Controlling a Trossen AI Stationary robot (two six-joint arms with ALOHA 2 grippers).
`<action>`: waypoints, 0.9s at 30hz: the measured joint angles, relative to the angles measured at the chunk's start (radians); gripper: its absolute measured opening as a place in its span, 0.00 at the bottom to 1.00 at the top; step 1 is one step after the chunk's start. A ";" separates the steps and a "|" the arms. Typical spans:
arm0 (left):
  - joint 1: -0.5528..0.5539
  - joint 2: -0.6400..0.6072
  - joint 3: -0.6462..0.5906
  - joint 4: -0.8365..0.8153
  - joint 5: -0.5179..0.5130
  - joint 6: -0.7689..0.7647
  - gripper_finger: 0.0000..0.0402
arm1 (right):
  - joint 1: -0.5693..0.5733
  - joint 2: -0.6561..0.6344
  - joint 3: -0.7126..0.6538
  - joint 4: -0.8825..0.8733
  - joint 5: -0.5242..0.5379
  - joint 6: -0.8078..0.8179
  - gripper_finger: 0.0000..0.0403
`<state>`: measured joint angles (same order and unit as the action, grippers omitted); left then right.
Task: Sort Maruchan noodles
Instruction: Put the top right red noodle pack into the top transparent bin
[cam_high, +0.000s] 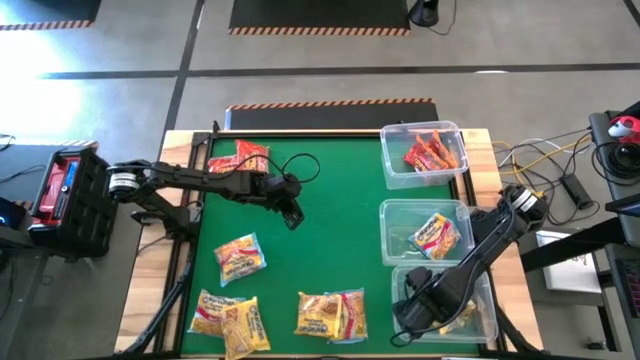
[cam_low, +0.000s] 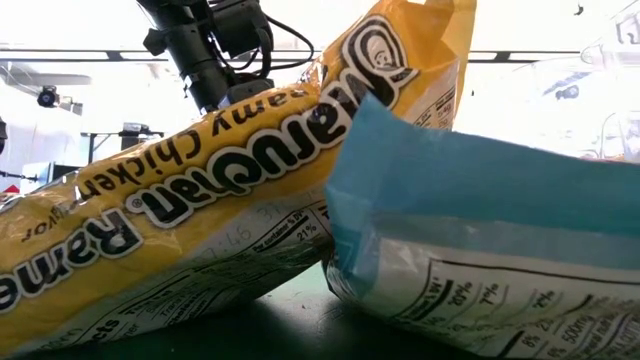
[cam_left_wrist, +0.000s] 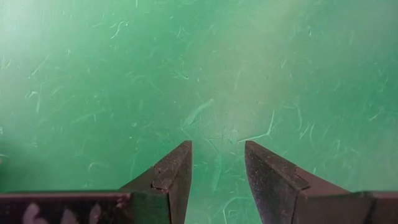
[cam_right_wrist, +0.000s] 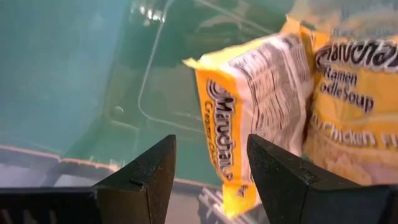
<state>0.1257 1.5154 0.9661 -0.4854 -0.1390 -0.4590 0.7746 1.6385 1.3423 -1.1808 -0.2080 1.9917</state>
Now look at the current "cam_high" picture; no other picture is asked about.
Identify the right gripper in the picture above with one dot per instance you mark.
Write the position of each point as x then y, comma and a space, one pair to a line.
425, 307

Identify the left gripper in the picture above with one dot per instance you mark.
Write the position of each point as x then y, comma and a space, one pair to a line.
277, 199

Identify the yellow Maruchan noodle pack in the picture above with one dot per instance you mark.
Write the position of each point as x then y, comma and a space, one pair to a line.
245, 330
462, 317
317, 315

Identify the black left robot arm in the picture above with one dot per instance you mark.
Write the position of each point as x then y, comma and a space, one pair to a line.
200, 177

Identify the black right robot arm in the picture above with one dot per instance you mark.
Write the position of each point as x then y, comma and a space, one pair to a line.
492, 235

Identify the green table mat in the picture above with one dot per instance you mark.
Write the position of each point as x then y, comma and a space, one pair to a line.
340, 250

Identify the clear plastic bin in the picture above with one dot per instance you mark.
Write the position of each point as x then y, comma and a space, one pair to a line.
485, 325
395, 175
397, 240

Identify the black hazard-striped floor mat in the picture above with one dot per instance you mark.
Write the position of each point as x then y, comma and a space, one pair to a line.
20, 165
330, 117
70, 7
320, 15

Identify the white box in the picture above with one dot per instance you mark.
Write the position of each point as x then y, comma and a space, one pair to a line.
570, 275

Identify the black diagonal bar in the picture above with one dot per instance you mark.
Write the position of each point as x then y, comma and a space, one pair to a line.
565, 247

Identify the small black floor object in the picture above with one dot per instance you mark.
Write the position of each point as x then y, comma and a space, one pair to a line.
597, 345

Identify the black power brick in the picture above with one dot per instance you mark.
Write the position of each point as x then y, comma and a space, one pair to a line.
576, 191

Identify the black keyboard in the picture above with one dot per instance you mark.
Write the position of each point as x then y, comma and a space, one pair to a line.
632, 290

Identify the red and black tool box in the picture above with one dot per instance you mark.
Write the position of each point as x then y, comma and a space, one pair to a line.
75, 220

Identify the dark grey side desk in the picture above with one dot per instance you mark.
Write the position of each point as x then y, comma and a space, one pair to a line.
612, 187

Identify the black round stand base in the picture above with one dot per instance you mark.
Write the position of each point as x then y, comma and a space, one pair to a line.
424, 12

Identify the black device with blue light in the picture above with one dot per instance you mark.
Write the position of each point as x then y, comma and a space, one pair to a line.
10, 215

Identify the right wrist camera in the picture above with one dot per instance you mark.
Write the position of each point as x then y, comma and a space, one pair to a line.
419, 277

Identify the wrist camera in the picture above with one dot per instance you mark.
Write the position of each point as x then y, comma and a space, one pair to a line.
282, 182
419, 277

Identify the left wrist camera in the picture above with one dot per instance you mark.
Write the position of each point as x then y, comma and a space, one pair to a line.
282, 182

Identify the black aluminium frame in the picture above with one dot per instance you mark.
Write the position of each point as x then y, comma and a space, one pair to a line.
199, 137

